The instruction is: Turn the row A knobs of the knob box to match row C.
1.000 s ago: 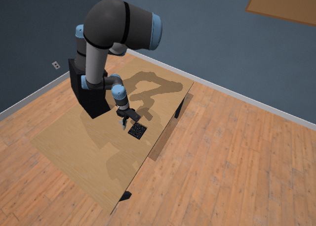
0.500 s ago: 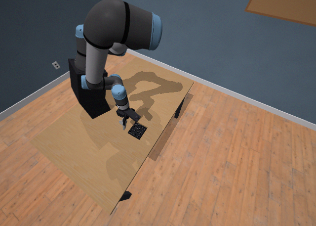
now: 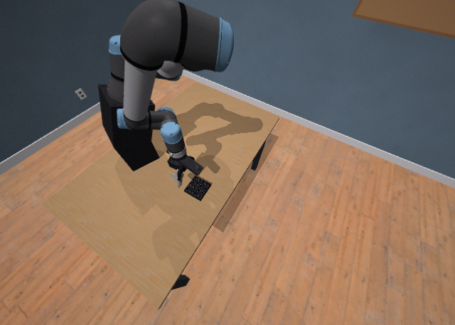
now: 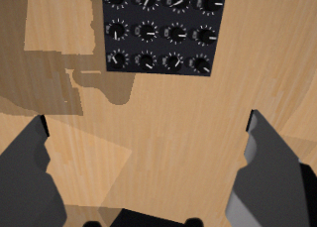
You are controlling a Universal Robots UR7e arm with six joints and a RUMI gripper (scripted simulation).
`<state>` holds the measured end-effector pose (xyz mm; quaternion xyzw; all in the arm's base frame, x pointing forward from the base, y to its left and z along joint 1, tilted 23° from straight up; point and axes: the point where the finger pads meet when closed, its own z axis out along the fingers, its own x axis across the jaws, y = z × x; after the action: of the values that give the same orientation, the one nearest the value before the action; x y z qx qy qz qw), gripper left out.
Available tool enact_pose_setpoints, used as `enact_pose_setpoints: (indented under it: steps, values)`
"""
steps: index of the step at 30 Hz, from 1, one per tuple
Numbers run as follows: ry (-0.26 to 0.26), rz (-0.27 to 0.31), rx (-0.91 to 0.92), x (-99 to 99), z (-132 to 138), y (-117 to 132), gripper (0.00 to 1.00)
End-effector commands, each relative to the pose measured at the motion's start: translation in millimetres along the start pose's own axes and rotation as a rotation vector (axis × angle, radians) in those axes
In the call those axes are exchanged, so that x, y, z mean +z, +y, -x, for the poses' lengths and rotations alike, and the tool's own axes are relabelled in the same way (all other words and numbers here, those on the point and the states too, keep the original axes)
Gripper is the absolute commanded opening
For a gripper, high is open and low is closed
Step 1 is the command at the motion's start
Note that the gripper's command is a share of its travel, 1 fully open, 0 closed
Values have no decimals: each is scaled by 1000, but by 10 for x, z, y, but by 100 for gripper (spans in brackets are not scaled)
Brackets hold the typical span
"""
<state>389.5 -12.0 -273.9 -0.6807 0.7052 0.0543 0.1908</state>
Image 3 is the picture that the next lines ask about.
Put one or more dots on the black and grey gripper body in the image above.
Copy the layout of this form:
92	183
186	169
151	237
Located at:
175	165

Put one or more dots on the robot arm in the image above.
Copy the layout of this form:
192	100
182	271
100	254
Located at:
154	34

